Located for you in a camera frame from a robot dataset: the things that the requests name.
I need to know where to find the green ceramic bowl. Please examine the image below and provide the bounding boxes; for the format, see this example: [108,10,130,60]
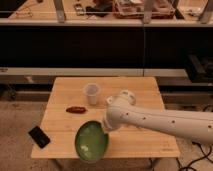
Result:
[75,121,109,163]

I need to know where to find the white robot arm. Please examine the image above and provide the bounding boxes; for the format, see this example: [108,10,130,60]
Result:
[102,90,213,145]

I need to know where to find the brown sausage toy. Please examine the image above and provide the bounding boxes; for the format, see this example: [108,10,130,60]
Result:
[66,106,87,114]

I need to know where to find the clear plastic cup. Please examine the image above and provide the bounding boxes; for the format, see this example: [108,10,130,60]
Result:
[83,83,100,105]

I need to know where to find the wooden table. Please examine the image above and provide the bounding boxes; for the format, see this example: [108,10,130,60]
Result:
[31,77,180,161]

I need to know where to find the black smartphone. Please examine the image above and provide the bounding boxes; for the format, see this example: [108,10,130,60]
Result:
[28,126,50,149]

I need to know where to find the basket on shelf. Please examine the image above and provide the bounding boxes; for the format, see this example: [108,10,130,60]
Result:
[113,0,175,19]

